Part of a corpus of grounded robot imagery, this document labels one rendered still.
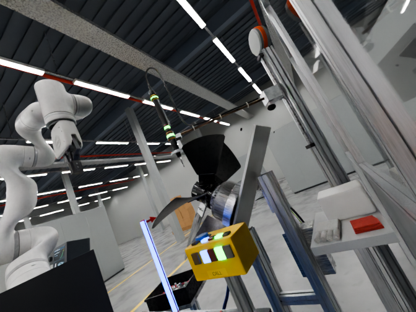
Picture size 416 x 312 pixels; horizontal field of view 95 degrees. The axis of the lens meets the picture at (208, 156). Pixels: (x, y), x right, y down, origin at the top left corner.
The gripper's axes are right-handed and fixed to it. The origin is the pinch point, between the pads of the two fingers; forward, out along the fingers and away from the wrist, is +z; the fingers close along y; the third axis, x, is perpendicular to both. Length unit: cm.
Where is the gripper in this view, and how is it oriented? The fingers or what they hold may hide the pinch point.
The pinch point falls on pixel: (75, 168)
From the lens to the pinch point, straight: 74.8
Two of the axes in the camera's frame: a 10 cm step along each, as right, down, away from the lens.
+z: 4.1, 9.0, -1.7
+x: 5.3, -0.9, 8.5
